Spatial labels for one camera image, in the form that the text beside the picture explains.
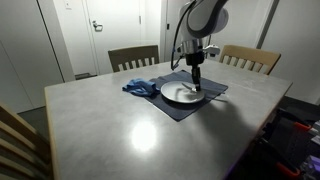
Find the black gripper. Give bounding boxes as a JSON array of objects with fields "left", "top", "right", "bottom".
[{"left": 185, "top": 52, "right": 205, "bottom": 92}]

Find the silver metal fork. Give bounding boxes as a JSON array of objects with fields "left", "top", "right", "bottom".
[{"left": 180, "top": 82, "right": 198, "bottom": 94}]

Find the white round plate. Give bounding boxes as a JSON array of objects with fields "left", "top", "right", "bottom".
[{"left": 160, "top": 80, "right": 206, "bottom": 105}]

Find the dark blue cloth placemat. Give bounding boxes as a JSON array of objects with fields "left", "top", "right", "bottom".
[{"left": 143, "top": 69, "right": 229, "bottom": 123}]

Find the crumpled blue cloth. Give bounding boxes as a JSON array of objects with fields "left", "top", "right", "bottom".
[{"left": 121, "top": 78, "right": 161, "bottom": 98}]

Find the light wooden chair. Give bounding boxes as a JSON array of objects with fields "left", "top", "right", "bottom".
[
  {"left": 0, "top": 102, "right": 54, "bottom": 180},
  {"left": 218, "top": 44, "right": 282, "bottom": 76}
]

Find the grey brown wooden chair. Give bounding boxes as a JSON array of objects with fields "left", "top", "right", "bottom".
[{"left": 107, "top": 44, "right": 160, "bottom": 74}]

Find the narrow white door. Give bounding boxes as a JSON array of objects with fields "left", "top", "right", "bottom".
[{"left": 163, "top": 0, "right": 192, "bottom": 63}]

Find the black robot stand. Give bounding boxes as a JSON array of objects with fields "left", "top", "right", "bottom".
[{"left": 256, "top": 96, "right": 320, "bottom": 180}]

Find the orange black bar clamp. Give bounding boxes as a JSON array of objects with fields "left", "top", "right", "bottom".
[
  {"left": 275, "top": 161, "right": 302, "bottom": 178},
  {"left": 292, "top": 120, "right": 313, "bottom": 134}
]

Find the silver metal block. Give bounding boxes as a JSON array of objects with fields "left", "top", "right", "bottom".
[{"left": 308, "top": 119, "right": 320, "bottom": 147}]

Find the white closet door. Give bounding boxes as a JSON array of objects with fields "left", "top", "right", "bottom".
[{"left": 0, "top": 0, "right": 65, "bottom": 114}]

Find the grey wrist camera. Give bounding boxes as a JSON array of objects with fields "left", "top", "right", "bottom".
[{"left": 202, "top": 44, "right": 222, "bottom": 56}]

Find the silver lever door handle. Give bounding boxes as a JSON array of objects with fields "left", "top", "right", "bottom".
[{"left": 91, "top": 20, "right": 104, "bottom": 33}]

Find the aluminium rail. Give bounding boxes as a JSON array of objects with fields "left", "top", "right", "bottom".
[{"left": 299, "top": 154, "right": 320, "bottom": 175}]

